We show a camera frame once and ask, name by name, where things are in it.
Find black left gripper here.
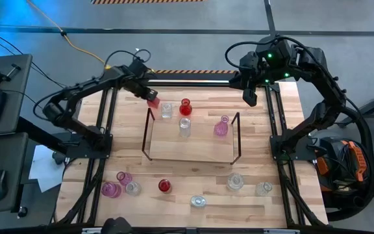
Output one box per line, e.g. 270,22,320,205
123,75,159,103

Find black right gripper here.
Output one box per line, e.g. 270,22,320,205
229,70,262,107

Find red ribbed bottle vase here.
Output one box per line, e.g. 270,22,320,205
146,97,161,110

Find clear diamond-cut square vase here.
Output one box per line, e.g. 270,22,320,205
160,102,173,120

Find red round-bellied glass vase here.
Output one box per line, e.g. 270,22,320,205
179,97,193,117

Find tall clear glass vase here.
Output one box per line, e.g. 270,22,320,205
179,117,192,138

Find small pink glass vase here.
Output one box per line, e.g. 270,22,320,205
116,171,133,187

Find clear round glass vase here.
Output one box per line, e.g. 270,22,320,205
125,181,142,196

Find wide clear diamond-cut vase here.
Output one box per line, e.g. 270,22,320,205
226,172,245,192

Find wide clear ribbed glass vase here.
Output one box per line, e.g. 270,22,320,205
190,194,208,209

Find pink ribbed bottle vase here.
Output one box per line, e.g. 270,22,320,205
213,115,230,137

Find hazard striped black floor mat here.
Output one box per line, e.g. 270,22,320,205
154,69,240,82

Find pink ribbed round vase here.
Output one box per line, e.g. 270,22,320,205
101,181,122,199

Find small clear glass vase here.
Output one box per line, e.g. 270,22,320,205
255,181,273,197

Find white paper sheet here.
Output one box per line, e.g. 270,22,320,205
27,144,66,193

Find grey desk panel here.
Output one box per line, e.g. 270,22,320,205
0,53,34,137
0,131,29,215

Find black and orange machine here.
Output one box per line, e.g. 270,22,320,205
315,136,369,202

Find black aluminium table frame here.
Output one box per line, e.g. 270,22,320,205
53,79,329,234

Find wooden shelf black metal frame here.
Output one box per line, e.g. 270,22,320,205
141,107,242,166

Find yellow extension cable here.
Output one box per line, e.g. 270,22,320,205
26,0,113,71

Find black corrugated hose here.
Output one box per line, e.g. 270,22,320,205
323,107,374,222

